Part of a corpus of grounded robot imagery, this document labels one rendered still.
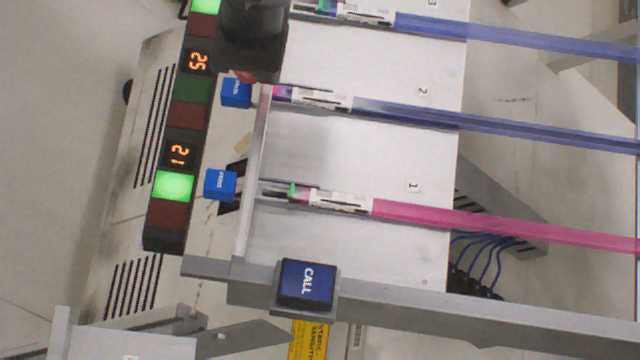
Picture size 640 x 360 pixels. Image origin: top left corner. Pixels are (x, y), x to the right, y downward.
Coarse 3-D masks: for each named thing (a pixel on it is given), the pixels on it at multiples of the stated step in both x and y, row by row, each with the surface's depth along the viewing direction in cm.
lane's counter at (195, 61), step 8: (192, 48) 133; (184, 56) 132; (192, 56) 132; (200, 56) 132; (208, 56) 133; (184, 64) 132; (192, 64) 132; (200, 64) 132; (208, 64) 132; (192, 72) 132; (200, 72) 132; (208, 72) 132
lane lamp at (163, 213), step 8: (152, 200) 124; (160, 200) 124; (168, 200) 124; (152, 208) 124; (160, 208) 124; (168, 208) 124; (176, 208) 124; (184, 208) 124; (152, 216) 124; (160, 216) 124; (168, 216) 124; (176, 216) 124; (184, 216) 124; (152, 224) 123; (160, 224) 123; (168, 224) 123; (176, 224) 123; (184, 224) 123
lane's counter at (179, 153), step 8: (168, 144) 127; (176, 144) 127; (184, 144) 128; (192, 144) 128; (168, 152) 127; (176, 152) 127; (184, 152) 127; (192, 152) 127; (168, 160) 127; (176, 160) 127; (184, 160) 127; (192, 160) 127; (184, 168) 126; (192, 168) 126
